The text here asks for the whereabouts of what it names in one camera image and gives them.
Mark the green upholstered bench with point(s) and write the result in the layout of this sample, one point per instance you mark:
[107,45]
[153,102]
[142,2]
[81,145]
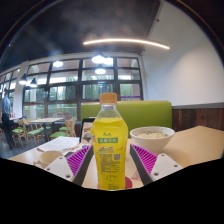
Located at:
[146,113]

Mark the person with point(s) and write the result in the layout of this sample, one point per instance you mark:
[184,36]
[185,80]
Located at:
[6,116]

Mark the black-framed printed table sign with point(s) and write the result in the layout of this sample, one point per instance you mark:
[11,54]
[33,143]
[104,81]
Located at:
[86,131]

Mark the wooden chairs with green seats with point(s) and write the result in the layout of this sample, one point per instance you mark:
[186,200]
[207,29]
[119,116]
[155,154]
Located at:
[33,132]

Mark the white ceramic bowl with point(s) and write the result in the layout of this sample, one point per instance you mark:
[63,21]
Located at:
[151,140]

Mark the yellow drink bottle orange cap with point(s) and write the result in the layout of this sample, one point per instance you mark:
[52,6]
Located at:
[109,146]

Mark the flat round red coaster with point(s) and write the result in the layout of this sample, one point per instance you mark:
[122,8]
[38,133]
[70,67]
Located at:
[128,183]

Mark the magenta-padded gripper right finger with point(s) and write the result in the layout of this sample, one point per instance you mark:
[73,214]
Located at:
[146,160]

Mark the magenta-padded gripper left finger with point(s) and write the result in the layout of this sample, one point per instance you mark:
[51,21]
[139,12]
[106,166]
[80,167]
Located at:
[77,160]

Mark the white paper sheet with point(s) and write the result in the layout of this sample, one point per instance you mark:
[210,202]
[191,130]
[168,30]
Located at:
[60,143]

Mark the hanging pendant lamps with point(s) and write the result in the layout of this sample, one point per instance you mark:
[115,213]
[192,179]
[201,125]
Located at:
[98,59]

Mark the long curved ceiling light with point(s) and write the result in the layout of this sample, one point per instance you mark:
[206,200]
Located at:
[126,40]

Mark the wooden dining table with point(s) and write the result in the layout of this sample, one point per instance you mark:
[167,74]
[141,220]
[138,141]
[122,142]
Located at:
[46,120]

